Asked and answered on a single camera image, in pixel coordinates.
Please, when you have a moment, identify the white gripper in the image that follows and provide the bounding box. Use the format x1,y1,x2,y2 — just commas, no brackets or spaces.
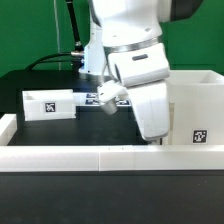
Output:
108,43,170,141

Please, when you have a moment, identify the white drawer cabinet frame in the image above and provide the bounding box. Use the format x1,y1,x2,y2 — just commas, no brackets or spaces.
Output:
162,70,224,145

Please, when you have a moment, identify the white drawer box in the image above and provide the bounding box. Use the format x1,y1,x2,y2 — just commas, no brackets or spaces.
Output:
22,89,76,121

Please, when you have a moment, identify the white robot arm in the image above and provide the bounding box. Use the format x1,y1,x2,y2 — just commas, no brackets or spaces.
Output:
80,0,203,141

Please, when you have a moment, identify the white marker tag sheet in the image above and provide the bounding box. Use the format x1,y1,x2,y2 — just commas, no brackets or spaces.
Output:
73,92,131,107

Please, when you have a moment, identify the white U-shaped fence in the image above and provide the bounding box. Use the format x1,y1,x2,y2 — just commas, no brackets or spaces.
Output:
0,114,224,172

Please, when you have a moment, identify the black cable bundle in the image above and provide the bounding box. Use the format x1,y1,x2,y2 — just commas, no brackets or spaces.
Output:
25,0,85,71

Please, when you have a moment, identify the grey vertical cable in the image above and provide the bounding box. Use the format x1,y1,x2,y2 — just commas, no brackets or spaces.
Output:
53,0,62,71

